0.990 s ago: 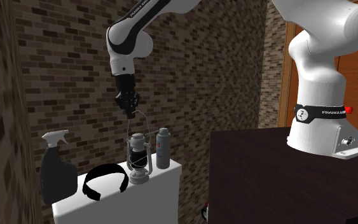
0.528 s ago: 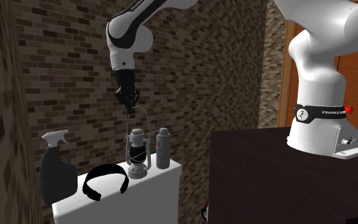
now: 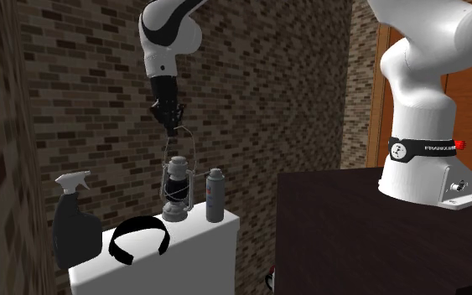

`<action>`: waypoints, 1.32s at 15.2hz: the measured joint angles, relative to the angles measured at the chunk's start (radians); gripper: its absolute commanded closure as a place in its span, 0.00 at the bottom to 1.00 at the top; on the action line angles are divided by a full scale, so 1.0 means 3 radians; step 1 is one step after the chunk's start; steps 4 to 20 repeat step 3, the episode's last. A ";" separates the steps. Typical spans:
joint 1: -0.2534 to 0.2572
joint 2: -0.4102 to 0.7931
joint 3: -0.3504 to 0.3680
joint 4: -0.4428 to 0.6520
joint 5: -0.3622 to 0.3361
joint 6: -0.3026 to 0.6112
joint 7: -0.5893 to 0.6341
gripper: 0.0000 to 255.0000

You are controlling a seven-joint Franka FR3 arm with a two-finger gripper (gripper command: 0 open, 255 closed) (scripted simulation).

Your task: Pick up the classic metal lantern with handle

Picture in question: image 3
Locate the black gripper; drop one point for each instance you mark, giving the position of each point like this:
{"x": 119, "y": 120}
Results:
{"x": 164, "y": 96}

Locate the dark robot stand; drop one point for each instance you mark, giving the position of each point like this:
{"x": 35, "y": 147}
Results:
{"x": 362, "y": 237}

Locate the black headband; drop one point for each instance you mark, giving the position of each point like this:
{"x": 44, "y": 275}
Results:
{"x": 141, "y": 222}

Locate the grey oil lantern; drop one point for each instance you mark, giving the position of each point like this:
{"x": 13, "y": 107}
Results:
{"x": 177, "y": 169}

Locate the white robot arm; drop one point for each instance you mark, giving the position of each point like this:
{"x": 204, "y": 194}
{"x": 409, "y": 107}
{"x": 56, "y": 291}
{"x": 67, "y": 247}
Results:
{"x": 419, "y": 81}

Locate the small red white object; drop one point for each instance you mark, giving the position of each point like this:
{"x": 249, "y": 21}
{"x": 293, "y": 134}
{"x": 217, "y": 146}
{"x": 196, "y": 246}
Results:
{"x": 270, "y": 280}

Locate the grey spray can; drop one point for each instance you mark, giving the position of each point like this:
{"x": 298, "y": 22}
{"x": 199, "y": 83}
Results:
{"x": 214, "y": 196}

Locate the black spray bottle white trigger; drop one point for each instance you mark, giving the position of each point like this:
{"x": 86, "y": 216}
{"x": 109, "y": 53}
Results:
{"x": 74, "y": 233}

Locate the orange wooden door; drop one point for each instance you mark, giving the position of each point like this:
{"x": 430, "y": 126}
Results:
{"x": 470, "y": 106}

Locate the white toilet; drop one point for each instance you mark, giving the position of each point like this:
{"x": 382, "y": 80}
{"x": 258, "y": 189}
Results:
{"x": 194, "y": 261}

